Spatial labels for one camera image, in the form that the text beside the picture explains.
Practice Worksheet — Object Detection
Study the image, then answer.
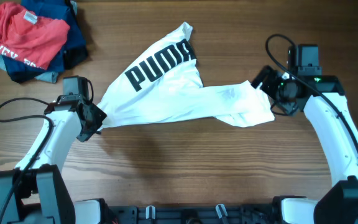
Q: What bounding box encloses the white Puma t-shirt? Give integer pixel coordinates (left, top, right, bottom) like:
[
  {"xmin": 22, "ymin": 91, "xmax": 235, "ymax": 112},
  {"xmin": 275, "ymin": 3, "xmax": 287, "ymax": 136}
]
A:
[{"xmin": 98, "ymin": 22, "xmax": 275, "ymax": 128}]

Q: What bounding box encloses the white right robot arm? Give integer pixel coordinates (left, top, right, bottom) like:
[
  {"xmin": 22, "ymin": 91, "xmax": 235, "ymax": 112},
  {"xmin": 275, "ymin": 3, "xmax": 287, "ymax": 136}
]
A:
[{"xmin": 251, "ymin": 66, "xmax": 358, "ymax": 223}]

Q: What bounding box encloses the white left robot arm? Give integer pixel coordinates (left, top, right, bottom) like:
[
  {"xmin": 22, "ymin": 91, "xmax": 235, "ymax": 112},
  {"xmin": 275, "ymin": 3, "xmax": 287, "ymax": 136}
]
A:
[{"xmin": 0, "ymin": 93, "xmax": 114, "ymax": 223}]

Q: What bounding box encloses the navy blue folded garment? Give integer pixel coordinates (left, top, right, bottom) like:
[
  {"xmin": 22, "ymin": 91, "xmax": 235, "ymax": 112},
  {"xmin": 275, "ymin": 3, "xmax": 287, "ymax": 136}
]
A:
[{"xmin": 1, "ymin": 0, "xmax": 88, "ymax": 83}]

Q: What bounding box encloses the red folded t-shirt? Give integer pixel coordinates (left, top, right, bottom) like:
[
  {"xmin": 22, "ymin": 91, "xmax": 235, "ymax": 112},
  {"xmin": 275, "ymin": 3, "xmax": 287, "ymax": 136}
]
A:
[{"xmin": 0, "ymin": 2, "xmax": 70, "ymax": 70}]

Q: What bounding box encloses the grey folded garment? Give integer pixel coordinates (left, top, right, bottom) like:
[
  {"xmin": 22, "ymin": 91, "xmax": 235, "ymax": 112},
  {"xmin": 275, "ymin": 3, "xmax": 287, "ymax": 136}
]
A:
[{"xmin": 0, "ymin": 55, "xmax": 59, "ymax": 83}]

